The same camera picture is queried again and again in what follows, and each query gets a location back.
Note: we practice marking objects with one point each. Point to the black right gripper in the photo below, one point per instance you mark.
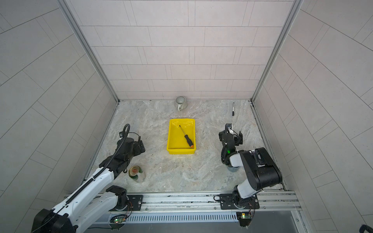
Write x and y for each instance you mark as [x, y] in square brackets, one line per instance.
[223, 136]

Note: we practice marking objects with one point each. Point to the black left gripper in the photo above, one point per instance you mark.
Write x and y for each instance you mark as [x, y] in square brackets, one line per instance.
[139, 150]

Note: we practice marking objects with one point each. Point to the orange black handled screwdriver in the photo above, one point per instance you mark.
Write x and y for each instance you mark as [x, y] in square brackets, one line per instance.
[186, 136]

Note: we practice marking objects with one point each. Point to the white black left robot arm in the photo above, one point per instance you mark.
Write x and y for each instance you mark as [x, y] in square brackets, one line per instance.
[77, 220]

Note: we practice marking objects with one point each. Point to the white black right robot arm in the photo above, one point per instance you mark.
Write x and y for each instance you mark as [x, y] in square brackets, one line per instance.
[260, 169]

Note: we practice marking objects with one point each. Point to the yellow plastic bin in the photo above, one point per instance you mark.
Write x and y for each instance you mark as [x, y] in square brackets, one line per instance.
[176, 143]

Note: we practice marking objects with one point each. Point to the green glass jar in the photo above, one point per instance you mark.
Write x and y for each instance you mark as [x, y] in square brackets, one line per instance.
[137, 174]

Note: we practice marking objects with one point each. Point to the ribbed silver cup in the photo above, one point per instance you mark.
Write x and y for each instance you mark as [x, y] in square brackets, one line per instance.
[180, 103]

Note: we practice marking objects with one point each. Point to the left green circuit board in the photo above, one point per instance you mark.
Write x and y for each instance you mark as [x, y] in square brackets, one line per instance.
[118, 219]

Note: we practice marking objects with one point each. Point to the green circuit board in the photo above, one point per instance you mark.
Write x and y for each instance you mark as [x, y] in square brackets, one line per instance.
[118, 219]
[244, 218]

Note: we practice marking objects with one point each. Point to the white vent grille strip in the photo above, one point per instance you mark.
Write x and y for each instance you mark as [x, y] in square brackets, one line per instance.
[187, 217]

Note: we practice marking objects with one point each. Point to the right green circuit board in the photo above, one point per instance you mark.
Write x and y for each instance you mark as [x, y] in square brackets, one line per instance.
[244, 218]

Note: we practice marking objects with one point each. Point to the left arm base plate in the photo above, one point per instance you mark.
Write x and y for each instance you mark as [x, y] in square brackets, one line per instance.
[132, 203]

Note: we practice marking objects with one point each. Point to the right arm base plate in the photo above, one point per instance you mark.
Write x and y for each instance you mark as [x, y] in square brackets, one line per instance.
[234, 202]

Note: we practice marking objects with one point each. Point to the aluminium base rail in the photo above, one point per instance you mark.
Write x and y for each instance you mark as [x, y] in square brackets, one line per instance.
[269, 200]

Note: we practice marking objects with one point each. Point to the aluminium corner frame post right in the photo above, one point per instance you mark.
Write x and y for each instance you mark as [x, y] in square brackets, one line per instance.
[280, 41]

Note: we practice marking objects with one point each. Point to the aluminium corner frame post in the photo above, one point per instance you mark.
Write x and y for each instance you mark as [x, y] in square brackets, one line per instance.
[85, 45]
[280, 41]

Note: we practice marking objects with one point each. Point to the aluminium corner frame post left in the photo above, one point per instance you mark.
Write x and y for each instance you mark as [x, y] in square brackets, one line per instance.
[85, 45]

